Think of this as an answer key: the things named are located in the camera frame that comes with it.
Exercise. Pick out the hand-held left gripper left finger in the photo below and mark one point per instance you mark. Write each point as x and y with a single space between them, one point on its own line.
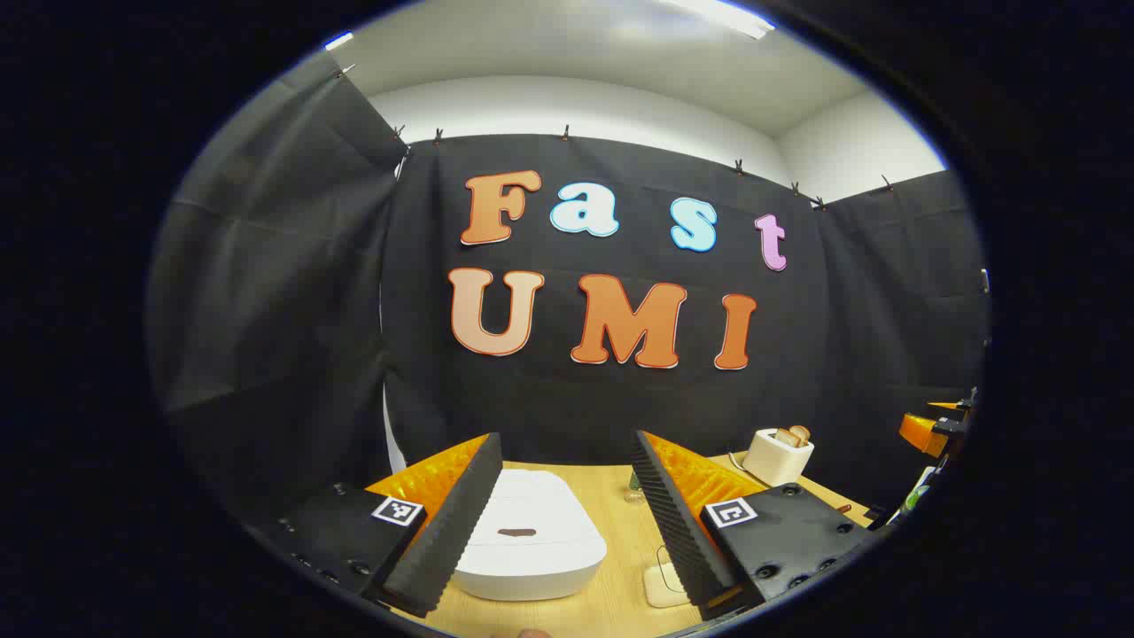
447 532

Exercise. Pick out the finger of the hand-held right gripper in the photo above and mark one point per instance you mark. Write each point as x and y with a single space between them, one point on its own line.
917 432

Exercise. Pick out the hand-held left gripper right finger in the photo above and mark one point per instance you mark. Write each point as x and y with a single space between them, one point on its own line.
678 532

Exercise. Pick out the white rice cooker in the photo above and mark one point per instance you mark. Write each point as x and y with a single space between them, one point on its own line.
532 549

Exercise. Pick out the white sheet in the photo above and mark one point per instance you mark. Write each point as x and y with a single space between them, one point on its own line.
921 494

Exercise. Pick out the clear plastic bottle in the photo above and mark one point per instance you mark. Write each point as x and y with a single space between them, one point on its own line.
634 486

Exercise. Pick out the toast slice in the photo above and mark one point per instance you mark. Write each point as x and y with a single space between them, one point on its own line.
787 437
802 433

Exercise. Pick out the white toaster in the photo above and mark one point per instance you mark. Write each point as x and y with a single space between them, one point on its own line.
772 465

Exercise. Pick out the black backdrop cloth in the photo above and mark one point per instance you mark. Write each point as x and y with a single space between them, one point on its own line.
620 408

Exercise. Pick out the ceiling light strip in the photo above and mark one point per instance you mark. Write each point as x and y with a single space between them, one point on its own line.
719 16

